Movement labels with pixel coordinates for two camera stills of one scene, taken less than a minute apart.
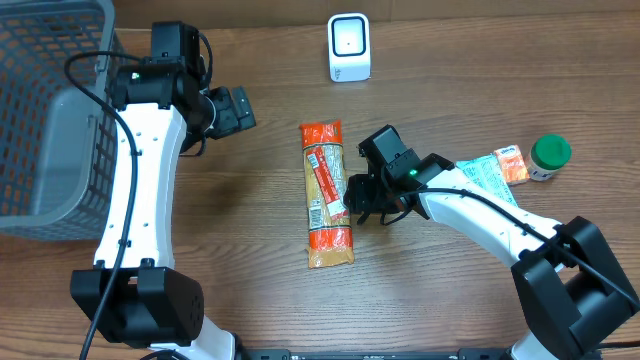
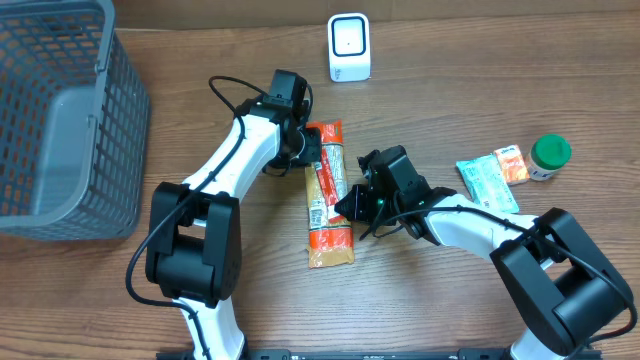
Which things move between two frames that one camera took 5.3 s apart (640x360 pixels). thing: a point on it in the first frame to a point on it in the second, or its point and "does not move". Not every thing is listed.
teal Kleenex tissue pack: [488, 172] does not move
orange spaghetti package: [327, 192] does not move
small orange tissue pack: [512, 163] does not move
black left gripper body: [240, 111] to [310, 145]
